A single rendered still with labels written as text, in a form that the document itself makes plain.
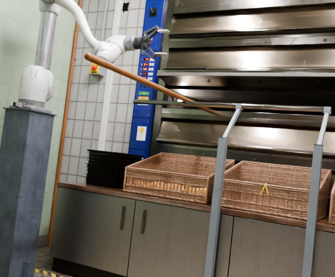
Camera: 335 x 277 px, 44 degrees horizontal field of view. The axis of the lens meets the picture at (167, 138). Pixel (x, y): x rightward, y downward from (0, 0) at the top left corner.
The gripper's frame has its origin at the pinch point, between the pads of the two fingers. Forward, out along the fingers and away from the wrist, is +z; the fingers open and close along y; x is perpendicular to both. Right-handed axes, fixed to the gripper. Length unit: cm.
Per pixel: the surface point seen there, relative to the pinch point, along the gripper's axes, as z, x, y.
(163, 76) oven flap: -21.3, -42.0, 10.9
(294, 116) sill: 68, -55, 33
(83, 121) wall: -97, -55, 45
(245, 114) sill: 36, -55, 33
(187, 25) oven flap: -14, -55, -31
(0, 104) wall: -117, 12, 44
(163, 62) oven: -30, -55, -3
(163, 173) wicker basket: 6, -5, 77
